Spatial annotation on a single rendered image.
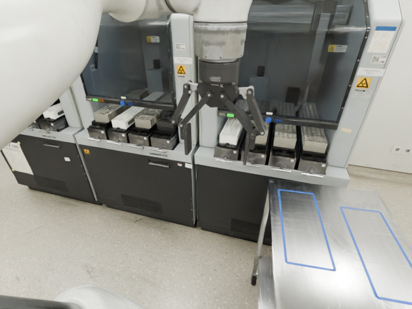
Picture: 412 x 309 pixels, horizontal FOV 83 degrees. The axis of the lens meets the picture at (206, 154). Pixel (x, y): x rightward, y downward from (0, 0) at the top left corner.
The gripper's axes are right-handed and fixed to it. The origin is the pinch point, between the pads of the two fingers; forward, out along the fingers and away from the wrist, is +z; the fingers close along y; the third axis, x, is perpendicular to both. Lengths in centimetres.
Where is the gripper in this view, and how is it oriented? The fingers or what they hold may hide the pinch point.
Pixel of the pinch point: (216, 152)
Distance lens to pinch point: 53.5
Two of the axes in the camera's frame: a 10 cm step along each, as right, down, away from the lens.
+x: 2.8, -5.2, 8.1
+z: 0.0, 8.4, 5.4
